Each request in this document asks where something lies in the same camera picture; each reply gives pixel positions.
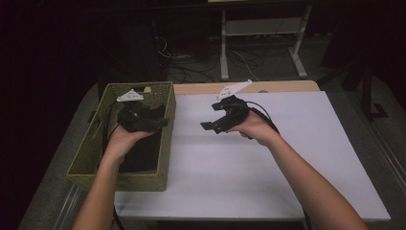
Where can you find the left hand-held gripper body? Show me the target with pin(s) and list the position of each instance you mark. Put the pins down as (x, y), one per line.
(134, 118)

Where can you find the green woven basket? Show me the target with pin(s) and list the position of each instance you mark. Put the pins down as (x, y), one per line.
(92, 147)

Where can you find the black metal stand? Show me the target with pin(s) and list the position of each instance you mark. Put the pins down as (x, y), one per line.
(367, 89)

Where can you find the person's left hand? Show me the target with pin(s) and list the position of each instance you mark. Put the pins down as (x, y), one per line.
(123, 143)

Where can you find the white metal desk frame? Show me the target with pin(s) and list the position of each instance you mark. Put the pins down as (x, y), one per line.
(261, 26)

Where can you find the white paper sheet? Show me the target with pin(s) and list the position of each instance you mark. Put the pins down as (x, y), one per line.
(223, 175)

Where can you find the black garment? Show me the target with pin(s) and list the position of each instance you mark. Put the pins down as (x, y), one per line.
(143, 156)

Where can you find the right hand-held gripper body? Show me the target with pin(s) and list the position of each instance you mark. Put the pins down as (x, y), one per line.
(236, 111)

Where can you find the person's right hand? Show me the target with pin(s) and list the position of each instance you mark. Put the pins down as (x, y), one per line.
(258, 129)

